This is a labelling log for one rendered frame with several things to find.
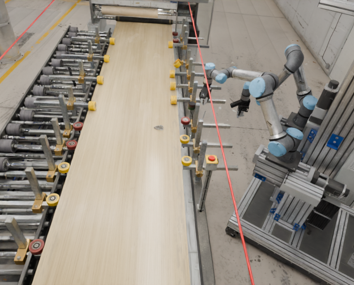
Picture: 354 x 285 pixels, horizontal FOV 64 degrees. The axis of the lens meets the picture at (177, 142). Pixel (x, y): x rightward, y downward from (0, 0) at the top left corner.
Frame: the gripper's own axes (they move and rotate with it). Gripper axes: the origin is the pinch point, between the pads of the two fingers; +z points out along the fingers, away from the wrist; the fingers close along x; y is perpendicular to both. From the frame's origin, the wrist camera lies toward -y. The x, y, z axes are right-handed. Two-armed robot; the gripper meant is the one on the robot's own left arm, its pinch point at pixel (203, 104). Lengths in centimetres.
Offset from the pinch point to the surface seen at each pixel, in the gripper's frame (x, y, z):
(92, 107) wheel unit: 91, -26, 16
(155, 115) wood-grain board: 40.5, -5.6, 21.0
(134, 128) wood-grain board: 48, -31, 21
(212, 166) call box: -27, -74, -8
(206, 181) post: -25, -73, 8
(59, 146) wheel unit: 93, -72, 24
